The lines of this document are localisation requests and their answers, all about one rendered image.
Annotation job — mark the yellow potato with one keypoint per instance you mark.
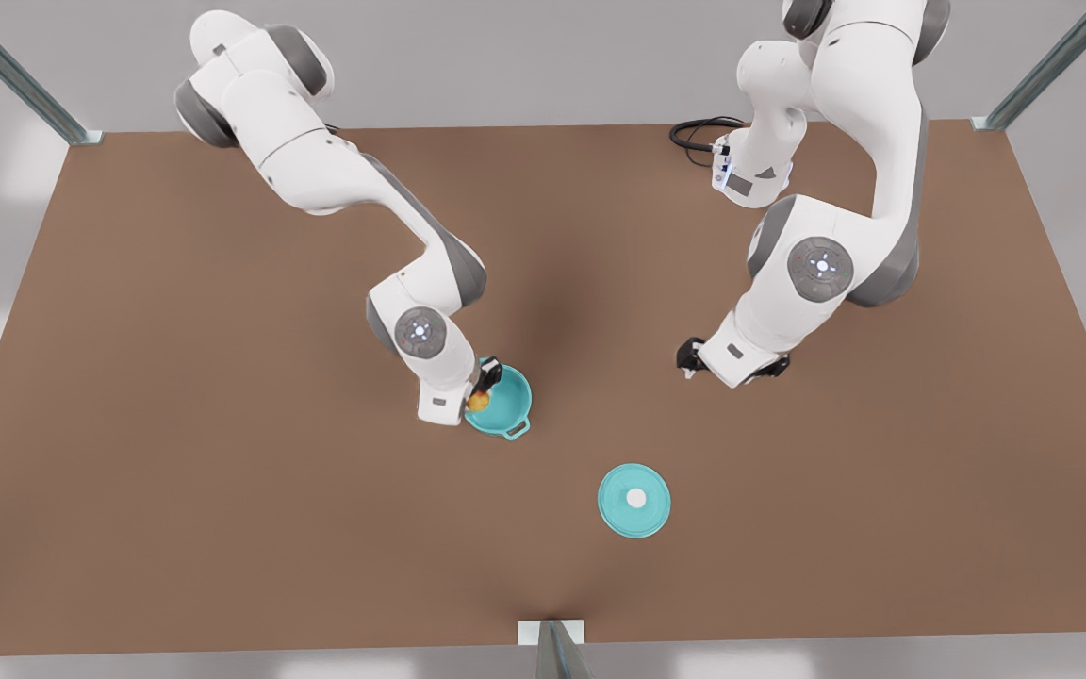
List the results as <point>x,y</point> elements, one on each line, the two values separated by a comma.
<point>478,402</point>

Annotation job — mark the teal pot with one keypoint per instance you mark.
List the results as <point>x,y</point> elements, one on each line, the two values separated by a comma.
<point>505,404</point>

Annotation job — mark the teal pot lid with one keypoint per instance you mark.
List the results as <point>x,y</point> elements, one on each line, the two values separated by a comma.
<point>634,501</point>

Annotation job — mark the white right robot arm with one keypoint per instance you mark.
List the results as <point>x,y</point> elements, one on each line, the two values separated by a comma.
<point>336,170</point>

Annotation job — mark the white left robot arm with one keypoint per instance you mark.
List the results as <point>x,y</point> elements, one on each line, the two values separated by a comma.
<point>845,123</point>

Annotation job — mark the silver frame post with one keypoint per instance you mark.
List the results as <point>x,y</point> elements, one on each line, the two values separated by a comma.
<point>15,71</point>
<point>1052,66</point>
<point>557,651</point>

